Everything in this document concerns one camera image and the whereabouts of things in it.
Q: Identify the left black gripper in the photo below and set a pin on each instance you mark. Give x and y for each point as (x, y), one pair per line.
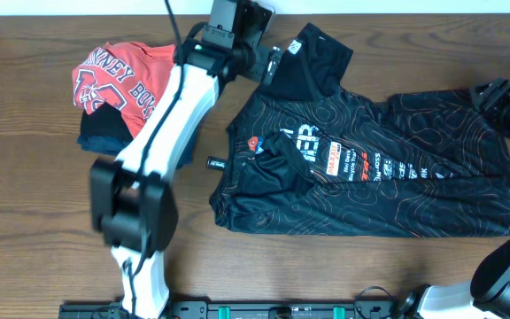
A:
(271, 65)

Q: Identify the black orange-lined jersey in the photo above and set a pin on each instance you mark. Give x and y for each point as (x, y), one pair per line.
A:
(308, 157)

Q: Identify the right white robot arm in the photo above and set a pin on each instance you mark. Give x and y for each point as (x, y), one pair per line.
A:
(487, 294)

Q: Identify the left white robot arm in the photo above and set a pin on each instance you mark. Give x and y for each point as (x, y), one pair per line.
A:
(131, 200)

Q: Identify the orange printed t-shirt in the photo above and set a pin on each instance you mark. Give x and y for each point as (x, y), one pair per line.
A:
(131, 77)

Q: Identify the navy folded shirt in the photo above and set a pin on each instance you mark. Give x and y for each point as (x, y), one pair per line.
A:
(112, 145)

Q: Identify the black folded shirt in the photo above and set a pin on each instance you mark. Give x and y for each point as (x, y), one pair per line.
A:
(105, 121)

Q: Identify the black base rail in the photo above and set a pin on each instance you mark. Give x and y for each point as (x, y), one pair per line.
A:
(196, 309)

